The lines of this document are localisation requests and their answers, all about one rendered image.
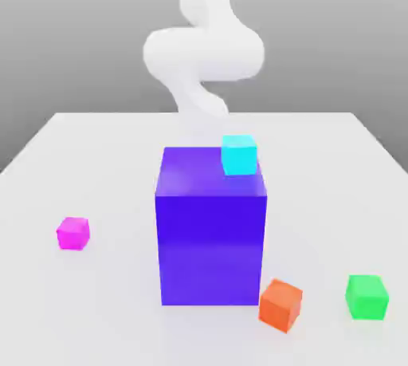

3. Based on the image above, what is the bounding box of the small orange cube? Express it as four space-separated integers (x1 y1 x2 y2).
257 277 304 334

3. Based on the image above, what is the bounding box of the small green cube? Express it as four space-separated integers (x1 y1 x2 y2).
344 274 390 321

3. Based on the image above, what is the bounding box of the small magenta cube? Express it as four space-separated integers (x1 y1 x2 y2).
56 216 91 251

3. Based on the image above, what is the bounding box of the small cyan cube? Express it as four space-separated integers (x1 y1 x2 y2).
221 134 258 177

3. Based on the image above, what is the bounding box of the large purple box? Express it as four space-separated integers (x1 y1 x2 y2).
155 146 268 307

